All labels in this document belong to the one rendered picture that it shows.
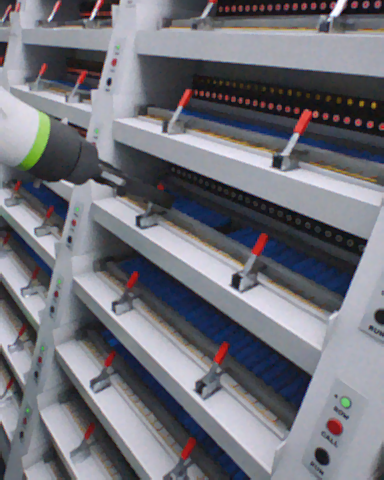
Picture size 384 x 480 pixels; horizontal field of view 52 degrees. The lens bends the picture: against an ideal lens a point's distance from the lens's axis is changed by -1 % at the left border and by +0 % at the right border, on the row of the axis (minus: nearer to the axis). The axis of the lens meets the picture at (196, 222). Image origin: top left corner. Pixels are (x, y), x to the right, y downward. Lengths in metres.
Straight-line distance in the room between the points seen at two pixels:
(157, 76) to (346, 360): 0.71
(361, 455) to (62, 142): 0.55
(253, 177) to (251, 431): 0.38
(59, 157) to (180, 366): 0.40
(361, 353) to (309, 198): 0.20
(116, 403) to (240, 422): 0.34
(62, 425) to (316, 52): 0.98
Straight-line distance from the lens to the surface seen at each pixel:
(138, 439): 0.87
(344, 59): 0.58
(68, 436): 1.12
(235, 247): 0.68
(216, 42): 0.73
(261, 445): 0.65
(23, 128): 0.59
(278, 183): 0.57
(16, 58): 1.55
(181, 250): 0.70
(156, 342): 0.78
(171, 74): 0.98
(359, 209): 0.51
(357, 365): 0.52
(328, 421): 0.55
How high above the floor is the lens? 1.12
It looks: 11 degrees down
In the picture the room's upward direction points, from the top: 17 degrees clockwise
